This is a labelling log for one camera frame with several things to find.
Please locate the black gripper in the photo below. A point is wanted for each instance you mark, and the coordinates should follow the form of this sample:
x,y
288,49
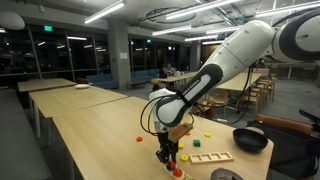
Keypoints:
x,y
165,141

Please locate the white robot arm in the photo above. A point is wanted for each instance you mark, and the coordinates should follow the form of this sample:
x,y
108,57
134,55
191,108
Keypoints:
x,y
233,63

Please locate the yellow cube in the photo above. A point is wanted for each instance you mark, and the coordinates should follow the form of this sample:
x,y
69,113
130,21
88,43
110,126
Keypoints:
x,y
180,146

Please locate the wooden peg base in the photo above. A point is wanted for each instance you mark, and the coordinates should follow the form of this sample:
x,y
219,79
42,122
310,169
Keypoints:
x,y
173,175

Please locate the green cube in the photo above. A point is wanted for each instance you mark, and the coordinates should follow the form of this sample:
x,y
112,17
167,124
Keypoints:
x,y
196,143

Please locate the grey round container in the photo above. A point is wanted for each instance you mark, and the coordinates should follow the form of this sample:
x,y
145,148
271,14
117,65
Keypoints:
x,y
226,175

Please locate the wooden slotted tray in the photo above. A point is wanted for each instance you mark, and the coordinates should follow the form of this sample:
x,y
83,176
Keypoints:
x,y
230,156

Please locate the wooden dining table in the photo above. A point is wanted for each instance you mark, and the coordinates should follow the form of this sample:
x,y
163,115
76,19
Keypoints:
x,y
176,78
238,81

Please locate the blue sofa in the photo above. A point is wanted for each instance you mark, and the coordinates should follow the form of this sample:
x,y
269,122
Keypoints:
x,y
103,81
145,75

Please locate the black bowl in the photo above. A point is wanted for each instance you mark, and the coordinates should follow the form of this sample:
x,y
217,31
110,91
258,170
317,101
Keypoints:
x,y
250,140

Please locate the seated person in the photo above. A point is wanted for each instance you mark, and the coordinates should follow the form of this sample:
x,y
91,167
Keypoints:
x,y
170,69

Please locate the wooden side table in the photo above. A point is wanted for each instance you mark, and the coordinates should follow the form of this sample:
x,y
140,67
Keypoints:
x,y
73,100
45,84

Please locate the white plate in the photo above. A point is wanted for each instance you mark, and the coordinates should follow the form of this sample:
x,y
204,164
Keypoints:
x,y
82,86

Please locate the brown leather chair back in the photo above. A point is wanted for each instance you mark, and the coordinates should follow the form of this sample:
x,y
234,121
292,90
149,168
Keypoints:
x,y
283,123

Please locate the ceiling light strip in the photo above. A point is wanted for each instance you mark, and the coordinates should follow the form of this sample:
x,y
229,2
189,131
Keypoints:
x,y
105,11
171,30
200,8
286,9

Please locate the green exit sign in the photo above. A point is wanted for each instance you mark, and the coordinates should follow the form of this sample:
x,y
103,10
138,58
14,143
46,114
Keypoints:
x,y
48,28

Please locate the white globe pendant lamp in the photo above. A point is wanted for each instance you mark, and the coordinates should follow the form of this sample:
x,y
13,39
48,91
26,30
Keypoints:
x,y
11,20

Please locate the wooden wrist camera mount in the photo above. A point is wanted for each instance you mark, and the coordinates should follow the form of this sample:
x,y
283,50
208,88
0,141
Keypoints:
x,y
180,132

